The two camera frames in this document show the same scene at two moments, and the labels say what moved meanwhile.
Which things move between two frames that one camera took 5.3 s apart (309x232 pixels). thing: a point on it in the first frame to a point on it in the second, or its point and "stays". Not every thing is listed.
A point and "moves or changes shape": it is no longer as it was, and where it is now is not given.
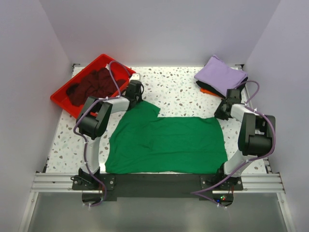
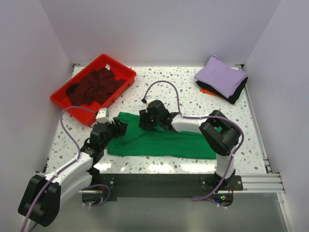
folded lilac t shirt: [220, 76] stays
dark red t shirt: [98, 83] stays
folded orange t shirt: [206, 91] stays
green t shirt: [141, 142] moves or changes shape
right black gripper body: [219, 112] to [148, 121]
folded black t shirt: [206, 87] stays
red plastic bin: [105, 77] stays
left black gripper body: [138, 97] to [112, 132]
